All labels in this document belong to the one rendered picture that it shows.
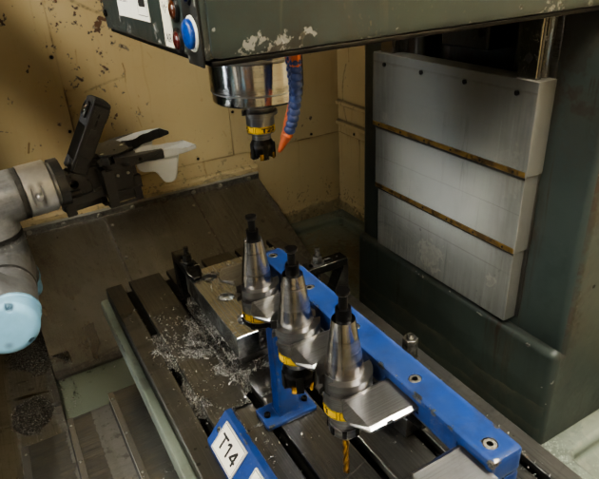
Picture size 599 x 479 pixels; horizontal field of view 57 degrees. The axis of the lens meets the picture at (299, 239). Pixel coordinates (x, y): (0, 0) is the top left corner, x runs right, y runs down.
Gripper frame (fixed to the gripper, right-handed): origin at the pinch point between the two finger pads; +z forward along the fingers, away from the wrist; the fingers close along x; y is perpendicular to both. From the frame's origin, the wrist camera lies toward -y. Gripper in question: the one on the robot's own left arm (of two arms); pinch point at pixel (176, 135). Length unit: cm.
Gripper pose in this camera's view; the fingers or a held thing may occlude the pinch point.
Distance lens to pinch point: 93.1
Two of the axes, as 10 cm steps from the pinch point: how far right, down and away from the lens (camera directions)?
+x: 5.9, 3.5, -7.3
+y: 0.8, 8.7, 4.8
